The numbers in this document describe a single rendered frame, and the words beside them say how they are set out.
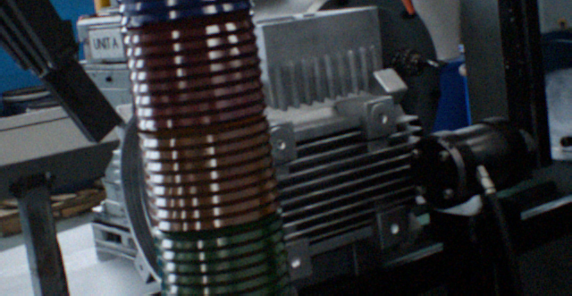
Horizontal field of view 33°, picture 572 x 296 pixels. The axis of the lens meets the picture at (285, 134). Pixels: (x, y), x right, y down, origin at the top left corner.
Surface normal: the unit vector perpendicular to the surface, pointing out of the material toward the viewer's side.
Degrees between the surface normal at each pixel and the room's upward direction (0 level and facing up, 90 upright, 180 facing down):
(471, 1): 90
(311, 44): 90
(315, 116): 51
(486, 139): 41
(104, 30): 90
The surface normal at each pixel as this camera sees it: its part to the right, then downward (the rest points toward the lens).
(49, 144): 0.40, -0.54
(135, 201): 0.57, -0.05
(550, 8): -0.79, 0.19
